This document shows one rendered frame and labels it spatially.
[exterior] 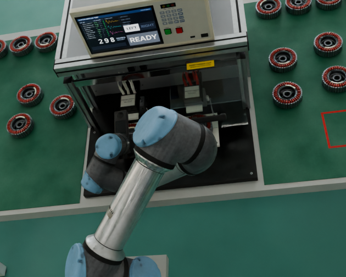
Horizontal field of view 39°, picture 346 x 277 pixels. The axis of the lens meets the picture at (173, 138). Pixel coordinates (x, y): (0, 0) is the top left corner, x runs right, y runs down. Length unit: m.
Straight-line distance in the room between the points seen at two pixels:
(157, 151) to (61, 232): 1.59
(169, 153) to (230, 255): 1.31
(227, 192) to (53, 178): 0.68
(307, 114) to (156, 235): 1.07
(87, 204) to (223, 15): 0.84
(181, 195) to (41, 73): 0.94
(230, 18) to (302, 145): 0.52
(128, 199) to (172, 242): 1.28
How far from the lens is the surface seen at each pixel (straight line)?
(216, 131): 1.84
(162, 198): 1.77
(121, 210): 1.26
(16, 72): 2.40
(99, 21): 1.63
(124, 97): 1.85
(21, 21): 3.95
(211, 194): 1.75
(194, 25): 1.63
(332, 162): 1.80
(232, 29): 1.70
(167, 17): 1.60
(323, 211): 2.54
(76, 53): 1.79
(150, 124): 1.20
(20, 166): 2.06
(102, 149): 1.50
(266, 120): 1.89
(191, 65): 1.68
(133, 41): 1.68
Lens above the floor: 2.29
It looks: 54 degrees down
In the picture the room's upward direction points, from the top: 19 degrees counter-clockwise
